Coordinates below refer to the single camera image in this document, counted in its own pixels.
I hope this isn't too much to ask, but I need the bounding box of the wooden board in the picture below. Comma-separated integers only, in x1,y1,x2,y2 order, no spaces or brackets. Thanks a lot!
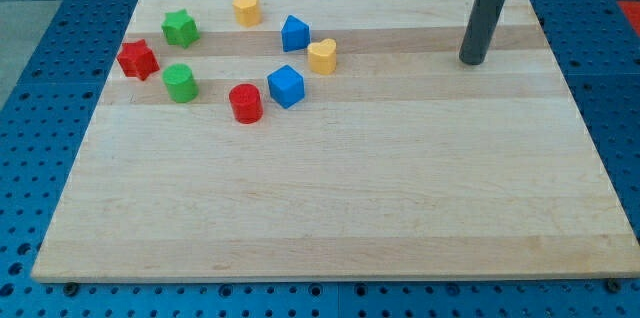
31,0,639,283

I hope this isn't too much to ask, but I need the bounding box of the blue cube block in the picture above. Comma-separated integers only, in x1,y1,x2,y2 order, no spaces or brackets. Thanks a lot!
267,65,306,109

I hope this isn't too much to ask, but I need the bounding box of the yellow heart block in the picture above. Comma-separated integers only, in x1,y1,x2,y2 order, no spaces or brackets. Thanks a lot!
307,38,337,75

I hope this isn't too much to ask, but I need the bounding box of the red cylinder block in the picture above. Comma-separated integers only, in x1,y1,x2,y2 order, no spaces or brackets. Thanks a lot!
229,83,263,124

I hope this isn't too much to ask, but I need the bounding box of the blue pentagon block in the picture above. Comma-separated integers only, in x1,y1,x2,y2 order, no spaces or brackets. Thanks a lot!
281,15,311,52

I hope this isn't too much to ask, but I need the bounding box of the green cylinder block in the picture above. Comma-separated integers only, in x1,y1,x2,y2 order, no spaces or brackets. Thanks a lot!
162,63,199,103

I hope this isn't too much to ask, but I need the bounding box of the green star block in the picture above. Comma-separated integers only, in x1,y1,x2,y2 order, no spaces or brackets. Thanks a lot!
161,9,200,48

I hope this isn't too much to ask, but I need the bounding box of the red star block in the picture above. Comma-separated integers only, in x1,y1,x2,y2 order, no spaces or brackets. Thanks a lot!
116,39,160,81

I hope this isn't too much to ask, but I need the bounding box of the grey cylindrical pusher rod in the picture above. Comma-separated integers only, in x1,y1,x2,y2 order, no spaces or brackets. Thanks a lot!
459,0,505,65

